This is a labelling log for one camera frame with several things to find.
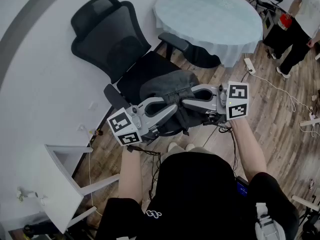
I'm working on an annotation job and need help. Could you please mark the black tripod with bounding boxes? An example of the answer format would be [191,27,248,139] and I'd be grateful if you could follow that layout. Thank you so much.
[298,195,320,240]

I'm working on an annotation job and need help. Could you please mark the white power cable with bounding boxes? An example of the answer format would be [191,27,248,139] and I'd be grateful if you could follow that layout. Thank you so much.
[241,70,320,138]

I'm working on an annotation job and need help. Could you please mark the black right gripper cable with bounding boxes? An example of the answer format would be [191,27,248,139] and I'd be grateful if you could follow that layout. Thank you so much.
[202,122,240,172]

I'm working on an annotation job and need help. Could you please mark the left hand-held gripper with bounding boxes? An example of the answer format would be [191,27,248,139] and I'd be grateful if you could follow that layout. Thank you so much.
[106,96,180,147]

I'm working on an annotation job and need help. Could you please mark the white desk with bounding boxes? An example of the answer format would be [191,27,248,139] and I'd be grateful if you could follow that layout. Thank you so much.
[0,143,121,235]

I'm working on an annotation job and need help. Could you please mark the black equipment box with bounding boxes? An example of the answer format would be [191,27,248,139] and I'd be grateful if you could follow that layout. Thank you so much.
[261,10,288,50]

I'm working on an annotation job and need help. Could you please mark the black device with blue screen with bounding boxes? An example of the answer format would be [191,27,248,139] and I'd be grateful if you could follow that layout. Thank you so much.
[234,175,250,198]

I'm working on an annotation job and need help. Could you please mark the round table with light cloth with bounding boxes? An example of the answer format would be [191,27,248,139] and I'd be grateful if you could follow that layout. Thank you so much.
[152,0,264,69]

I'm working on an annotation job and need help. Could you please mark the person's left forearm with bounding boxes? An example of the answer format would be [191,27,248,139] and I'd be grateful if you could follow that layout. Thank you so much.
[117,145,144,205]

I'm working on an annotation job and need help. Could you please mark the person's right forearm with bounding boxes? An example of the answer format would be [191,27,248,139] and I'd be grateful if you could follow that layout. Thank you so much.
[228,118,268,183]

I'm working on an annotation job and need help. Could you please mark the person's black shirt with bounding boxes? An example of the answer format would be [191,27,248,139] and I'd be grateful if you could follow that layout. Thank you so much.
[94,151,301,240]

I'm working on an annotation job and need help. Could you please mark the thin white cable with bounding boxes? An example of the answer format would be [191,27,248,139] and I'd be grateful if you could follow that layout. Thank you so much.
[84,125,104,217]

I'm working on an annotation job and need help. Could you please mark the red object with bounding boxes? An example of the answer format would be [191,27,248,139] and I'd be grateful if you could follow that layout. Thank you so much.
[279,13,293,31]

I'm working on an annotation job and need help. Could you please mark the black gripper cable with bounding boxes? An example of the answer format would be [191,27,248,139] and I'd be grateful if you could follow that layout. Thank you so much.
[202,122,240,172]
[126,145,162,201]

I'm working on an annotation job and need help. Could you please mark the person's beige trousers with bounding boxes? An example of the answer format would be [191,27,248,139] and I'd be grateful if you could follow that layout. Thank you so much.
[159,145,216,161]

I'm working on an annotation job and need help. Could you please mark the white grey pouch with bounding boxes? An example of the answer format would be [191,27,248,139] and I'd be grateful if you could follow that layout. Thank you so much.
[254,202,286,240]

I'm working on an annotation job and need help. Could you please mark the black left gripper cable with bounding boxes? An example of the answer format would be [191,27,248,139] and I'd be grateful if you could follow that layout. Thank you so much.
[126,145,162,201]

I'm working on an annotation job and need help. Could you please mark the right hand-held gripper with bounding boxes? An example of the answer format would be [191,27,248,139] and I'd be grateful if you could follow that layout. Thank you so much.
[181,80,250,125]

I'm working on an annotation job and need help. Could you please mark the black mesh office chair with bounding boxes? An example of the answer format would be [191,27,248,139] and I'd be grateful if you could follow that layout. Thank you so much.
[70,0,190,137]

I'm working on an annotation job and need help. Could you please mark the small white desk item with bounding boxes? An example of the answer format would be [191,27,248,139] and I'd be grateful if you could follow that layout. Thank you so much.
[15,186,49,207]

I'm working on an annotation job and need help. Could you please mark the white power strip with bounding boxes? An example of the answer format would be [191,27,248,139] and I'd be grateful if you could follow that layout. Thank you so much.
[243,57,257,76]

